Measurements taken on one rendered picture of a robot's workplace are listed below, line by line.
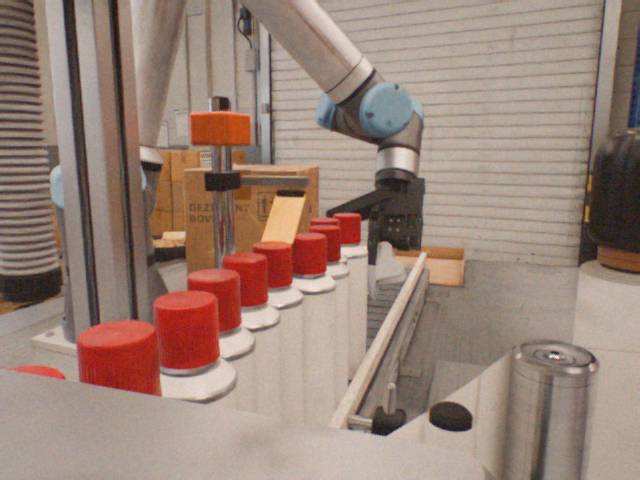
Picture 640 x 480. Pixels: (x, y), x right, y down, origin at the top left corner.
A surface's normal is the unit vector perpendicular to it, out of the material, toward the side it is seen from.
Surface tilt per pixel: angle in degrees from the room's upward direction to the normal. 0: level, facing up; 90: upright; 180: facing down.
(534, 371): 90
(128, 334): 2
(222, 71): 90
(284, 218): 47
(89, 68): 90
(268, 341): 90
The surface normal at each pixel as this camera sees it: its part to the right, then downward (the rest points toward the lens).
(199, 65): -0.45, 0.16
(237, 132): 0.95, 0.06
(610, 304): -0.81, 0.11
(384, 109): 0.24, 0.22
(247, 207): -0.16, 0.18
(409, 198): -0.27, -0.34
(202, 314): 0.64, 0.14
